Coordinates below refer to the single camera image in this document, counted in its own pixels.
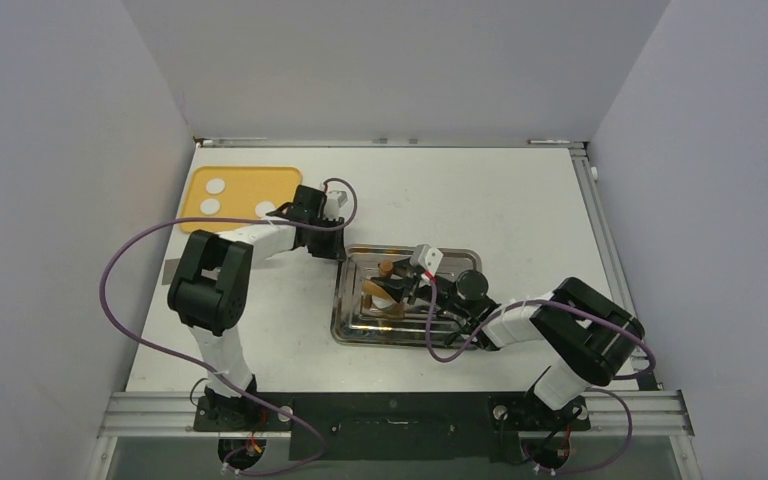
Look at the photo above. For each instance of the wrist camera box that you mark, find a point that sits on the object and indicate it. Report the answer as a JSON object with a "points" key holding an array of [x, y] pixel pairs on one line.
{"points": [[427, 258], [335, 200]]}

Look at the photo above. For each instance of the stainless steel tray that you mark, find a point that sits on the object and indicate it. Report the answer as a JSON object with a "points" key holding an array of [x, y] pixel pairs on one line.
{"points": [[356, 319]]}

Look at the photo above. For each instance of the white dough disc right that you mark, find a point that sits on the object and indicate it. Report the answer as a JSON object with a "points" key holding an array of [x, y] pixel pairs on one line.
{"points": [[264, 208]]}

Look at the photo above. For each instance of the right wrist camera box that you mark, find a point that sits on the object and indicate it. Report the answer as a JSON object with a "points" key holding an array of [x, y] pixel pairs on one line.
{"points": [[427, 258]]}

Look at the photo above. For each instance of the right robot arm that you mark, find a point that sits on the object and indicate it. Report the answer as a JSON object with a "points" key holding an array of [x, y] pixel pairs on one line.
{"points": [[592, 336]]}

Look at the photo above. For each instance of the white dough disc upper left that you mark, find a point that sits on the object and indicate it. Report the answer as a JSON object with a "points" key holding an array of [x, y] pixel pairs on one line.
{"points": [[215, 186]]}

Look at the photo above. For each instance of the white dough disc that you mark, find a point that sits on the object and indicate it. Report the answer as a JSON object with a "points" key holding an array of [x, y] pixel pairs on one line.
{"points": [[210, 207], [215, 186], [264, 208]]}

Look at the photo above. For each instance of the wooden rolling pin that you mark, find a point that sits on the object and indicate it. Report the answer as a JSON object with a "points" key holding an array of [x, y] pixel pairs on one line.
{"points": [[381, 286]]}

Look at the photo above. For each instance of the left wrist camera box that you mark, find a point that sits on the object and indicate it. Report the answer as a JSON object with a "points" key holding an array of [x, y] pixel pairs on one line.
{"points": [[335, 200]]}

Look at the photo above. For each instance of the white dough disc lower left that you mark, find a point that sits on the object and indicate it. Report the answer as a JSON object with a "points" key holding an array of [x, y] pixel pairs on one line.
{"points": [[210, 207]]}

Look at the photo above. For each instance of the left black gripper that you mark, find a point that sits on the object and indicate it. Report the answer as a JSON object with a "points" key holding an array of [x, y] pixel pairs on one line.
{"points": [[333, 250]]}

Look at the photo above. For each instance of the aluminium frame rail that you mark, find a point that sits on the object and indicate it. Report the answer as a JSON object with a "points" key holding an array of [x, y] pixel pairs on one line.
{"points": [[587, 177]]}

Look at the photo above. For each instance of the yellow plastic tray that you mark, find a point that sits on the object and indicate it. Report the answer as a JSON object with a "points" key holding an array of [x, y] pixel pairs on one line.
{"points": [[246, 186]]}

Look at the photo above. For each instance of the white dough piece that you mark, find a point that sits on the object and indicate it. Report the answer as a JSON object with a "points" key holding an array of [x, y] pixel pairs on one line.
{"points": [[382, 304]]}

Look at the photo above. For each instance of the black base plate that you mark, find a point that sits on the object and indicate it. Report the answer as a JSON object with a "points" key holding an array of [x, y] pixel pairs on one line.
{"points": [[397, 426]]}

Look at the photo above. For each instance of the scraper with red handle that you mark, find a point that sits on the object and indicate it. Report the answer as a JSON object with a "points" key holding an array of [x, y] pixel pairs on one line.
{"points": [[169, 269]]}

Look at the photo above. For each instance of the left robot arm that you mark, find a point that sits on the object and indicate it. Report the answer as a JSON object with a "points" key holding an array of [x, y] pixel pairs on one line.
{"points": [[210, 287]]}

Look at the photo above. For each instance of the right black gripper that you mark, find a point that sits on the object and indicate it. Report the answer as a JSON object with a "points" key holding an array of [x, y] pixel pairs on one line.
{"points": [[407, 286]]}

